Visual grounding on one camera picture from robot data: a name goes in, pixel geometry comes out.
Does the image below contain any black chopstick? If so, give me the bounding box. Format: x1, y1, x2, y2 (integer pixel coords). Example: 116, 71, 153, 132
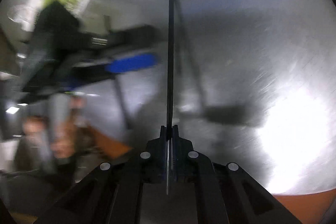
166, 0, 175, 196
112, 74, 132, 130

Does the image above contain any person's left hand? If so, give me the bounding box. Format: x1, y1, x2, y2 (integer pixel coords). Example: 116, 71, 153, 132
23, 96, 87, 159

